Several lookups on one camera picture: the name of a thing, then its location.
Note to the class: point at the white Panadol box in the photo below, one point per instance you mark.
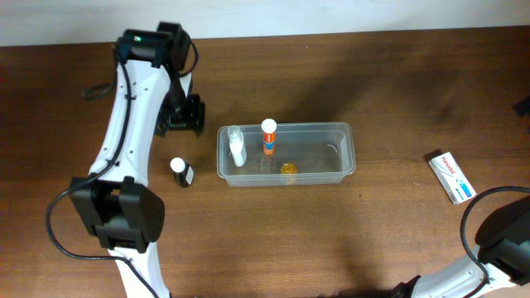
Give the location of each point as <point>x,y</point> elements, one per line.
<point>452,178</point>

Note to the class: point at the orange tube white cap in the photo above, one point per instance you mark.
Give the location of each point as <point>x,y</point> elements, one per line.
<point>269,127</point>

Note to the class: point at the small gold lid jar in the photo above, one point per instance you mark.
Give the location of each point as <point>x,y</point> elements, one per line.
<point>288,173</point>

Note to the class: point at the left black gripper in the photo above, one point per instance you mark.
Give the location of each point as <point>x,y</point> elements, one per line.
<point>182,122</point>

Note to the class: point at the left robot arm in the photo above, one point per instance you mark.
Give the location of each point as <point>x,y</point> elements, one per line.
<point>153,95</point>

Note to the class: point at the white squeeze bottle clear cap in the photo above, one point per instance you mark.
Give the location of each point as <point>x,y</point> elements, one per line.
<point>237,146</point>

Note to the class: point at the clear plastic container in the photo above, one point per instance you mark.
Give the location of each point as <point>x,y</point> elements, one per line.
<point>323,153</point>

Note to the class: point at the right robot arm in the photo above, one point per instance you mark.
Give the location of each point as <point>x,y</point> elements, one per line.
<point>499,260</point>

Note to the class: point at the dark bottle white cap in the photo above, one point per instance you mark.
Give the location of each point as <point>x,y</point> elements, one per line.
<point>182,172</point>

